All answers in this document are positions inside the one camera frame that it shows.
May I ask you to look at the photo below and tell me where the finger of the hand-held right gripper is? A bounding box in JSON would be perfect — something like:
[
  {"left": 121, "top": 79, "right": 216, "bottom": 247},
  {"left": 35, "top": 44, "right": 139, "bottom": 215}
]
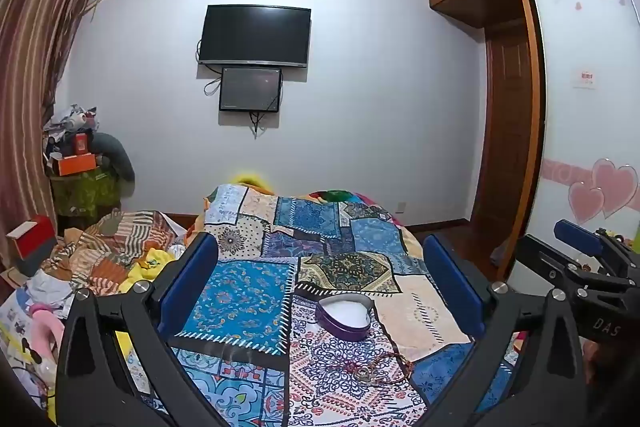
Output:
[
  {"left": 553, "top": 219, "right": 640, "bottom": 282},
  {"left": 514, "top": 234, "right": 640, "bottom": 304}
]

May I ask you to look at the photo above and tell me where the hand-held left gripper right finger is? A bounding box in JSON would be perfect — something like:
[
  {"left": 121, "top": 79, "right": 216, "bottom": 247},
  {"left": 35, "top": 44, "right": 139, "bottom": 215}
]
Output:
[{"left": 422, "top": 234, "right": 588, "bottom": 427}]

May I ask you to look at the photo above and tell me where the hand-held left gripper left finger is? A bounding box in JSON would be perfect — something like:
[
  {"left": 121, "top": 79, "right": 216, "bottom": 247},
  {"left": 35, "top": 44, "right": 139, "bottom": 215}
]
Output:
[{"left": 54, "top": 232, "right": 226, "bottom": 427}]

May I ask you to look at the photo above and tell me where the purple heart-shaped tin box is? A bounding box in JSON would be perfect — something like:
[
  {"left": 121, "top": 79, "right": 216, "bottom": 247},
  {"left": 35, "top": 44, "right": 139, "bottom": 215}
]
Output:
[{"left": 314, "top": 296, "right": 375, "bottom": 342}]

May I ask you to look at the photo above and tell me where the beaded necklace with pendant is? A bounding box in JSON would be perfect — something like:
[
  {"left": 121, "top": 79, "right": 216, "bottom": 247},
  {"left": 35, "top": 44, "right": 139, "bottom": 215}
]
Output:
[{"left": 345, "top": 351, "right": 418, "bottom": 389}]

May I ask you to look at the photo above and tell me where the white plastic bag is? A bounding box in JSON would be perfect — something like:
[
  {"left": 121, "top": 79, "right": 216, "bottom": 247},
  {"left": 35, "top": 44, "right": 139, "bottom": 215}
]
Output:
[{"left": 489, "top": 241, "right": 517, "bottom": 267}]

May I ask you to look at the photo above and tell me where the yellow cloth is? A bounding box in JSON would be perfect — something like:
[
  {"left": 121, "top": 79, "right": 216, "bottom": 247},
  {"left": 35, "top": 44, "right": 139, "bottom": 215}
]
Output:
[{"left": 114, "top": 246, "right": 178, "bottom": 293}]

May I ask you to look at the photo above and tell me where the blue patchwork blanket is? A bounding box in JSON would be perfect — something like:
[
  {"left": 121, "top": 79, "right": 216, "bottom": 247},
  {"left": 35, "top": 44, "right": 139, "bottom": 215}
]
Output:
[{"left": 167, "top": 184, "right": 516, "bottom": 427}]

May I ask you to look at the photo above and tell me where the orange striped blanket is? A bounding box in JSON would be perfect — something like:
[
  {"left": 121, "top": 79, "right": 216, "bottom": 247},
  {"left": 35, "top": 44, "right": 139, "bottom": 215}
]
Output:
[{"left": 39, "top": 208, "right": 203, "bottom": 297}]

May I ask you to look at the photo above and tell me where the wooden wardrobe with hearts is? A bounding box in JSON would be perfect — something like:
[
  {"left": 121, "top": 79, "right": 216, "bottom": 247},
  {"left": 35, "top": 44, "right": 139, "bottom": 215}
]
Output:
[{"left": 502, "top": 0, "right": 640, "bottom": 290}]

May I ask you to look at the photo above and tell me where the yellow pillow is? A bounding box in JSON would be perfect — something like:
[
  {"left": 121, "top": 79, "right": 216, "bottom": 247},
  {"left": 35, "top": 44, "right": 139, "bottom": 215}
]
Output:
[{"left": 229, "top": 171, "right": 275, "bottom": 196}]

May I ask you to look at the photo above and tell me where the brown wooden door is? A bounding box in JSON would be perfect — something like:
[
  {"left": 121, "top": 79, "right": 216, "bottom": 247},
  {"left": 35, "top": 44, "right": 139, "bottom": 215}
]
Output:
[{"left": 470, "top": 18, "right": 535, "bottom": 280}]

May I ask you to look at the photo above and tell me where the green pillow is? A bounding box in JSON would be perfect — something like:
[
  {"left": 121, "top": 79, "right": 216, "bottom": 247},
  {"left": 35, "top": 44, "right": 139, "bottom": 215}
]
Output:
[{"left": 319, "top": 188, "right": 355, "bottom": 204}]

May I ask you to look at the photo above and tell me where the pink plush item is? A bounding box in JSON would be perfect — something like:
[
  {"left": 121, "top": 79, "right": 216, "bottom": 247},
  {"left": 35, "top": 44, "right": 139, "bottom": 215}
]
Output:
[{"left": 29, "top": 301, "right": 67, "bottom": 360}]

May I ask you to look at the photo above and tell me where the orange box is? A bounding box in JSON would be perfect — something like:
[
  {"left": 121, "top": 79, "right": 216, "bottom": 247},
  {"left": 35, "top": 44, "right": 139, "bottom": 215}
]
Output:
[{"left": 55, "top": 151, "right": 97, "bottom": 176}]

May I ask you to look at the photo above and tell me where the red and white box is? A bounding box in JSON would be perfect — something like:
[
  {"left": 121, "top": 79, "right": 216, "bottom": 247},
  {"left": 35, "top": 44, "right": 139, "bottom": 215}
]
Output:
[{"left": 5, "top": 214, "right": 58, "bottom": 262}]

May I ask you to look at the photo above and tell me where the cartoon printed sheet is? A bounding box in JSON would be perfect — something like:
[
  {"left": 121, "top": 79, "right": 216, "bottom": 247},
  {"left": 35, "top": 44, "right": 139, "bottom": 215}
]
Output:
[{"left": 0, "top": 284, "right": 63, "bottom": 427}]

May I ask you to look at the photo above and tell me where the pile of printed cloths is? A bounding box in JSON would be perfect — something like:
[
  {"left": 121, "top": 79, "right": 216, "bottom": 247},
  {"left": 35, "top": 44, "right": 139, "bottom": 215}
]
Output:
[{"left": 42, "top": 103, "right": 100, "bottom": 158}]

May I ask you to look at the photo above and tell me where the striped brown curtain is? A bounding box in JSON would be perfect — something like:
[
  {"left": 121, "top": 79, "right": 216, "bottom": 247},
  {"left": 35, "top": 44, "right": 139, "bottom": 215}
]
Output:
[{"left": 0, "top": 0, "right": 109, "bottom": 270}]

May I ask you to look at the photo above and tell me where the white wall sticker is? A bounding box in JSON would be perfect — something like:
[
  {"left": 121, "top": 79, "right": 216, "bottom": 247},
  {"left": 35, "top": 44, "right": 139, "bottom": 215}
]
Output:
[{"left": 572, "top": 69, "right": 599, "bottom": 90}]

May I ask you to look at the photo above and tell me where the small black wall monitor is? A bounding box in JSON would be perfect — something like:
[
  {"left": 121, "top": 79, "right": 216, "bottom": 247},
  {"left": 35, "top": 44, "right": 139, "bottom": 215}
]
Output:
[{"left": 218, "top": 66, "right": 284, "bottom": 113}]

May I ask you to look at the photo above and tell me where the black wall television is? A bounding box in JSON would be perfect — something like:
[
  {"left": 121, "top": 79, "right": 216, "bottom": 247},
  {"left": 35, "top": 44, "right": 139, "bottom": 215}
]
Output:
[{"left": 198, "top": 4, "right": 312, "bottom": 69}]

